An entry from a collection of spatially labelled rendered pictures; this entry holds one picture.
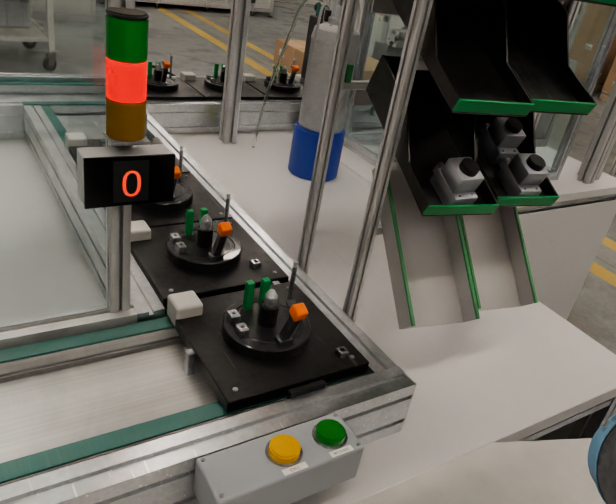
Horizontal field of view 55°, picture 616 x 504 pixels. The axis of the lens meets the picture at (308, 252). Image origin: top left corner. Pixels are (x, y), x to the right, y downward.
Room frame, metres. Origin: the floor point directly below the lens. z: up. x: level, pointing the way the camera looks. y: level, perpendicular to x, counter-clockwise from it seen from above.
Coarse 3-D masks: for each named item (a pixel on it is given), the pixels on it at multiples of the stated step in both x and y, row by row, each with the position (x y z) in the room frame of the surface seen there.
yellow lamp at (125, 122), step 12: (108, 108) 0.72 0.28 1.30; (120, 108) 0.72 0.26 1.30; (132, 108) 0.72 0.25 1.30; (144, 108) 0.74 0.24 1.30; (108, 120) 0.72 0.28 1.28; (120, 120) 0.72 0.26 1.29; (132, 120) 0.72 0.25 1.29; (144, 120) 0.74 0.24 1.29; (108, 132) 0.72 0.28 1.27; (120, 132) 0.72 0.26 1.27; (132, 132) 0.72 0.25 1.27; (144, 132) 0.74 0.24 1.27
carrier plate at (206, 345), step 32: (256, 288) 0.88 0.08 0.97; (288, 288) 0.90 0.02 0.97; (192, 320) 0.76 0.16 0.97; (320, 320) 0.82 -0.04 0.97; (224, 352) 0.69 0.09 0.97; (320, 352) 0.74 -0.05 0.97; (352, 352) 0.75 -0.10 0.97; (224, 384) 0.63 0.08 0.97; (256, 384) 0.64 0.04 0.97; (288, 384) 0.65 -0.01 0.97
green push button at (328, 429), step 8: (320, 424) 0.58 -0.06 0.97; (328, 424) 0.59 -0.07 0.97; (336, 424) 0.59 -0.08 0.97; (320, 432) 0.57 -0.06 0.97; (328, 432) 0.57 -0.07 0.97; (336, 432) 0.57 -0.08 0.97; (344, 432) 0.58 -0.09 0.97; (320, 440) 0.56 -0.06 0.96; (328, 440) 0.56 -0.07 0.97; (336, 440) 0.56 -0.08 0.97
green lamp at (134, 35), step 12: (108, 24) 0.72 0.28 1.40; (120, 24) 0.72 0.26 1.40; (132, 24) 0.72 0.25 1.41; (144, 24) 0.74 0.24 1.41; (108, 36) 0.72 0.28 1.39; (120, 36) 0.72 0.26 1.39; (132, 36) 0.72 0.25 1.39; (144, 36) 0.74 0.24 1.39; (108, 48) 0.72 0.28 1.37; (120, 48) 0.72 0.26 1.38; (132, 48) 0.72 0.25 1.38; (144, 48) 0.74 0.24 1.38; (120, 60) 0.72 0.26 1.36; (132, 60) 0.72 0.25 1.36; (144, 60) 0.74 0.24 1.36
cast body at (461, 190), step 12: (444, 168) 0.87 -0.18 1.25; (456, 168) 0.85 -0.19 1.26; (468, 168) 0.85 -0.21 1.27; (432, 180) 0.89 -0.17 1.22; (444, 180) 0.87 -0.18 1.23; (456, 180) 0.84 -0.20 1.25; (468, 180) 0.84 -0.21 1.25; (480, 180) 0.85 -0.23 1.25; (444, 192) 0.86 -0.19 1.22; (456, 192) 0.85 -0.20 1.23; (468, 192) 0.86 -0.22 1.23; (444, 204) 0.85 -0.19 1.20; (456, 204) 0.84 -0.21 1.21; (468, 204) 0.86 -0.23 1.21
